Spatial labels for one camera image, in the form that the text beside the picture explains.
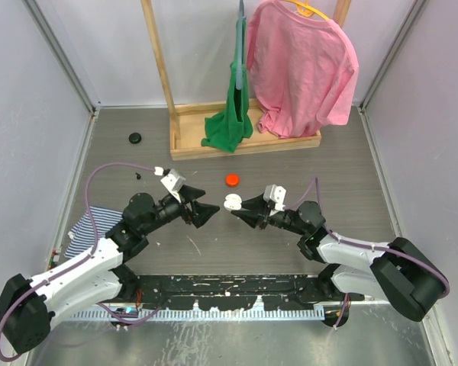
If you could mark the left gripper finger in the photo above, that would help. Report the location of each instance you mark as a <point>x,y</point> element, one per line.
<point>202,213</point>
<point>189,194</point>

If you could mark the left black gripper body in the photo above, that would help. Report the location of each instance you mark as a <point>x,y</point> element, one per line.
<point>172,210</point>

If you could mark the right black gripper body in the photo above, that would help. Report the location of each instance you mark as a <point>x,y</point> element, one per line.
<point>279,219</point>

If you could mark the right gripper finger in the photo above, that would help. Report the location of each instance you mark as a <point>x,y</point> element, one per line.
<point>256,205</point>
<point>249,217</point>

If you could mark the white earbud case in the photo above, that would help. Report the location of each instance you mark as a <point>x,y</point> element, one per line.
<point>233,202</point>

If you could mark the orange earbud case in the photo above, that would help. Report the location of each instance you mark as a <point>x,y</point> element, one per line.
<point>232,180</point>

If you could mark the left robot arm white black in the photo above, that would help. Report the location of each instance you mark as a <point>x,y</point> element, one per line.
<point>30,308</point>

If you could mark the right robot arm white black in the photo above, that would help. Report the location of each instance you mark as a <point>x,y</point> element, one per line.
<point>396,272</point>

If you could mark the black earbud case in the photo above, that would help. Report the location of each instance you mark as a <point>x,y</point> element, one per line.
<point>135,138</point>

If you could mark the wooden clothes rack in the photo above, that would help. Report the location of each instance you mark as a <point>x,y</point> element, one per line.
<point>187,121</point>

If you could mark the green tank top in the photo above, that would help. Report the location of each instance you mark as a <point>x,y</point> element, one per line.
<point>227,129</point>

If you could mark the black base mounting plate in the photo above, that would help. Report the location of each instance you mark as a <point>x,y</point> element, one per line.
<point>229,292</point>

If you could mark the blue white striped cloth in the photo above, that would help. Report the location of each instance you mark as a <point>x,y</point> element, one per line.
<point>82,237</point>

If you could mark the pink t-shirt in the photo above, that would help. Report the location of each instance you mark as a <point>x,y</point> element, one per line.
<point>303,71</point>

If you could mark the grey-blue clothes hanger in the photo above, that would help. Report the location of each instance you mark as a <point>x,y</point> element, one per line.
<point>239,82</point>

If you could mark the yellow clothes hanger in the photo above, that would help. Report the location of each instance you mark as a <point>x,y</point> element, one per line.
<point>304,9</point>

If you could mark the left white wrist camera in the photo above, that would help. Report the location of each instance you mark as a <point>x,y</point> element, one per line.
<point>171,180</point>

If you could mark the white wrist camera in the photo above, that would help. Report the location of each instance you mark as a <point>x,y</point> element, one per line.
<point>274,196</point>
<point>171,180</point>

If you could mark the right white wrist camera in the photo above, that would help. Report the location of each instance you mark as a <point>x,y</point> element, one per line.
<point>274,196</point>

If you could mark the grey slotted cable duct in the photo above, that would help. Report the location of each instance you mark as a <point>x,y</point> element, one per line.
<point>257,313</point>

